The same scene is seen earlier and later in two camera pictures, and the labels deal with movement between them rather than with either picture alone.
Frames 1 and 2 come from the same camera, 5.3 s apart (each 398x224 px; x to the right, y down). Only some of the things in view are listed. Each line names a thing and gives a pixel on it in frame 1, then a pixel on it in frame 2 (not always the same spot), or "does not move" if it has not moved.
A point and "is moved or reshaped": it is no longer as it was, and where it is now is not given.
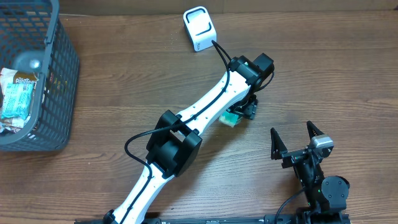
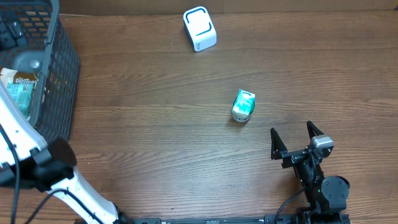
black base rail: x=231 y=219 does not move
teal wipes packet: x=17 y=100 does not move
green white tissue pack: x=229 y=119 is moved or reshaped
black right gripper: x=292 y=157 does not move
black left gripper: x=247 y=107 -> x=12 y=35
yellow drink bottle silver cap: x=30 y=61 does not move
